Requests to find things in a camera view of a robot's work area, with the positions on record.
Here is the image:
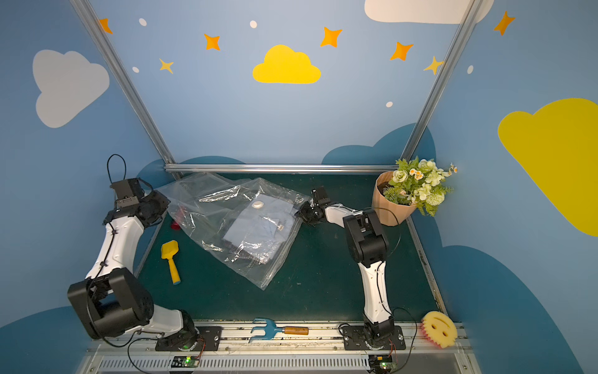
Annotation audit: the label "green circuit board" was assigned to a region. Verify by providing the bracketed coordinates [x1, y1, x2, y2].
[171, 356, 200, 369]
[368, 355, 397, 374]

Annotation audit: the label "aluminium corner post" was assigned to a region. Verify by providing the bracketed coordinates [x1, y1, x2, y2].
[400, 0, 484, 159]
[70, 0, 176, 166]

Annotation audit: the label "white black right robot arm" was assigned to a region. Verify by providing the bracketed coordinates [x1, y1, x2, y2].
[295, 186, 396, 341]

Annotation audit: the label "yellow smiley sponge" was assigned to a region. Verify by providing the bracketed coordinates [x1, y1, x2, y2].
[420, 311, 458, 349]

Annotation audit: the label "aluminium back frame rail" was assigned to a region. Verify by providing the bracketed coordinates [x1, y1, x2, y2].
[164, 164, 395, 175]

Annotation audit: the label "right green circuit board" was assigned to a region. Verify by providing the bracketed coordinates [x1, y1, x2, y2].
[368, 355, 397, 374]

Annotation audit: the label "left green circuit board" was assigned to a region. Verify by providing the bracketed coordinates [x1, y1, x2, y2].
[171, 356, 200, 369]

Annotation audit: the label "light blue shirt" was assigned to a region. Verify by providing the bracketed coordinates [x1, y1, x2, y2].
[224, 194, 297, 263]

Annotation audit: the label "clear plastic vacuum bag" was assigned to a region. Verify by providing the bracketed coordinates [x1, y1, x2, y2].
[159, 173, 311, 290]

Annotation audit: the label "left aluminium corner post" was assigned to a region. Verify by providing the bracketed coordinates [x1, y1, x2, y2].
[70, 0, 176, 166]

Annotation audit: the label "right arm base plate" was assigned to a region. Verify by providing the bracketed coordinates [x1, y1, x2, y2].
[338, 324, 406, 351]

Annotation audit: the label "white green artificial flowers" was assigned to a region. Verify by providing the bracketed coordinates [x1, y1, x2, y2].
[382, 157, 459, 217]

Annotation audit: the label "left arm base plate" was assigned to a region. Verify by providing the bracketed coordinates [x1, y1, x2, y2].
[155, 326, 223, 353]

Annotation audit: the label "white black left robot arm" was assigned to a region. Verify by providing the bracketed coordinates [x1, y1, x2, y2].
[67, 176, 199, 352]

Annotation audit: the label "right aluminium corner post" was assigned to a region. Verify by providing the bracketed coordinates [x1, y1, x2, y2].
[400, 0, 484, 159]

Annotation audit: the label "white vented cable duct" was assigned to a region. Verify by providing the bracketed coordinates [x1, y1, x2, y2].
[90, 355, 369, 373]

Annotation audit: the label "aluminium front mounting rail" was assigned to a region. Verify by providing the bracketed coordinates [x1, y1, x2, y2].
[86, 319, 470, 356]

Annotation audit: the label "tan ribbed flower pot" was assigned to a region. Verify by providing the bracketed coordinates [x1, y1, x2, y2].
[372, 171, 417, 227]

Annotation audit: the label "blue garden fork wooden handle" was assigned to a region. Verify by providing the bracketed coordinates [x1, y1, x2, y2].
[249, 318, 309, 343]

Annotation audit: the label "yellow toy shovel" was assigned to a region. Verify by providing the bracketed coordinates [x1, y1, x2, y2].
[160, 240, 181, 285]

